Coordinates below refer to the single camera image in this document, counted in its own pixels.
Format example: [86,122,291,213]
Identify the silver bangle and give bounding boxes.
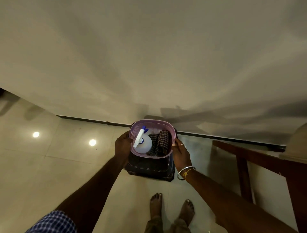
[177,166,196,181]

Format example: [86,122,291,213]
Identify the person's right hand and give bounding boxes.
[171,138,192,172]

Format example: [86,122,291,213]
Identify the person's left forearm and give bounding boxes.
[55,157,127,233]

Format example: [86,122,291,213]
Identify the person's left hand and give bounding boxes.
[114,131,134,166]

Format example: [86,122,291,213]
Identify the person's right foot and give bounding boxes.
[178,199,195,227]

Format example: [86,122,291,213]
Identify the olive trousers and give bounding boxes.
[145,215,192,233]

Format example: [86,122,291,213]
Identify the blue checkered shirt sleeve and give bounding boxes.
[25,210,78,233]

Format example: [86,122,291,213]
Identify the dark wooden table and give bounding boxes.
[212,140,307,233]

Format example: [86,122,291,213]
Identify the dark plastic stool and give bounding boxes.
[124,123,178,182]

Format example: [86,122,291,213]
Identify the white spray bottle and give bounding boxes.
[133,126,153,154]

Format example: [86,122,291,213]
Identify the person's right forearm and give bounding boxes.
[185,168,299,233]

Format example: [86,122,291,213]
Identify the person's foot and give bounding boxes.
[150,193,163,219]
[178,199,195,227]

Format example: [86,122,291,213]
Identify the yellow wrist thread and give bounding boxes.
[182,168,196,180]

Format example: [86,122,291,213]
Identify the pink plastic basket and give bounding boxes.
[129,120,177,159]

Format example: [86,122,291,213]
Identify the checkered cloth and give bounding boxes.
[147,130,172,157]

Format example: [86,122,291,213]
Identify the person's left foot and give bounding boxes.
[150,193,163,219]

